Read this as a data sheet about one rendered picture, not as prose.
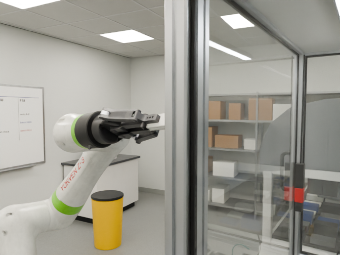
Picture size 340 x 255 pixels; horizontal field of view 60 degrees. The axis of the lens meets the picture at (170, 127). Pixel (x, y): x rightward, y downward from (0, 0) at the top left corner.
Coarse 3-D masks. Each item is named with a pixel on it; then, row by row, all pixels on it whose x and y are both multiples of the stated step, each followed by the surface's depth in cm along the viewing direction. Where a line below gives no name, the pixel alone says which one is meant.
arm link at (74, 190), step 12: (120, 144) 88; (84, 156) 93; (96, 156) 90; (108, 156) 90; (84, 168) 94; (96, 168) 93; (72, 180) 97; (84, 180) 96; (96, 180) 98; (60, 192) 100; (72, 192) 98; (84, 192) 99; (72, 204) 101
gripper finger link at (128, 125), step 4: (132, 116) 63; (120, 124) 64; (124, 124) 63; (128, 124) 62; (132, 124) 61; (136, 124) 61; (140, 124) 59; (144, 124) 59; (112, 128) 66; (116, 128) 65; (120, 128) 64; (124, 128) 64; (128, 128) 64; (144, 128) 59; (112, 132) 67; (116, 132) 66
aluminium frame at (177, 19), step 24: (168, 0) 45; (192, 0) 44; (168, 24) 45; (192, 24) 44; (168, 48) 45; (192, 48) 44; (168, 72) 45; (192, 72) 45; (168, 96) 46; (192, 96) 45; (168, 120) 46; (192, 120) 45; (168, 144) 46; (192, 144) 45; (168, 168) 46; (192, 168) 45; (168, 192) 46; (192, 192) 46; (168, 216) 47; (192, 216) 46; (168, 240) 47; (192, 240) 46
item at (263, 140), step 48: (240, 0) 40; (288, 0) 37; (336, 0) 34; (240, 48) 41; (288, 48) 37; (336, 48) 34; (240, 96) 41; (288, 96) 37; (336, 96) 34; (240, 144) 41; (288, 144) 38; (336, 144) 35; (240, 192) 42; (288, 192) 38; (336, 192) 35; (240, 240) 42; (288, 240) 38; (336, 240) 35
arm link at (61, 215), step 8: (48, 200) 107; (56, 200) 102; (48, 208) 103; (56, 208) 102; (64, 208) 102; (72, 208) 102; (80, 208) 106; (56, 216) 104; (64, 216) 104; (72, 216) 105; (56, 224) 105; (64, 224) 107
